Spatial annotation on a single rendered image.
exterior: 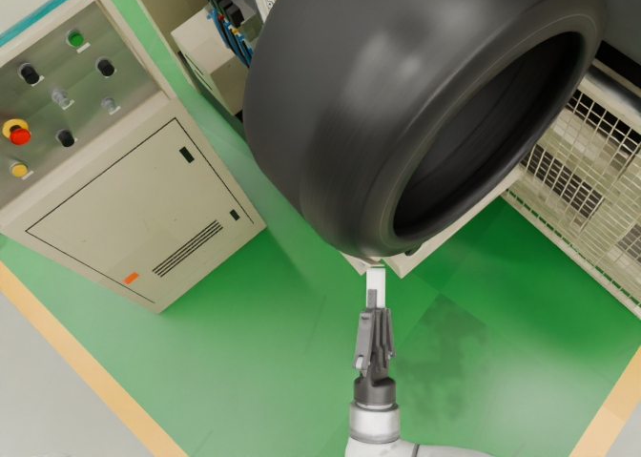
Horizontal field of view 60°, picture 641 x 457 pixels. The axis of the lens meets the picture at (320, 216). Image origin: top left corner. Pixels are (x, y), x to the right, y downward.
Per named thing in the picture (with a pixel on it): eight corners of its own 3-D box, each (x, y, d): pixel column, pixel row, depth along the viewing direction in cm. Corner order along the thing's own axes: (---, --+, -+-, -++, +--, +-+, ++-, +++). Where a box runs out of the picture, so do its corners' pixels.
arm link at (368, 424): (363, 421, 106) (363, 389, 106) (407, 430, 101) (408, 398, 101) (339, 436, 98) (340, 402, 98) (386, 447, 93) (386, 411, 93)
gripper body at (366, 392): (344, 404, 98) (344, 351, 98) (366, 392, 105) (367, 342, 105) (382, 411, 94) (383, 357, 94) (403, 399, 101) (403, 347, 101)
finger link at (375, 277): (367, 306, 101) (365, 306, 100) (368, 267, 101) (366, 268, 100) (382, 307, 99) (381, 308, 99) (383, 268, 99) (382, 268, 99)
